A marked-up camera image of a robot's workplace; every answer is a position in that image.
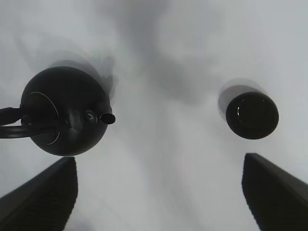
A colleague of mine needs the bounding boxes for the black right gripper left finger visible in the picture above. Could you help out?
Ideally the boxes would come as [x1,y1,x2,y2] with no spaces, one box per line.
[0,157,78,231]

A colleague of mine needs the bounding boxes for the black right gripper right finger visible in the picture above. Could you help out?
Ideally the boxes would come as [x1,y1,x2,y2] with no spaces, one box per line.
[242,153,308,231]

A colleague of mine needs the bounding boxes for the black round teapot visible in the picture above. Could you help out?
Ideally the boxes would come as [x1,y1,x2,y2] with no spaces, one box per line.
[0,66,116,156]

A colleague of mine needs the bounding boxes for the small black teacup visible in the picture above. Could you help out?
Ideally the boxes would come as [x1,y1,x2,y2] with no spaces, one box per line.
[225,91,279,140]

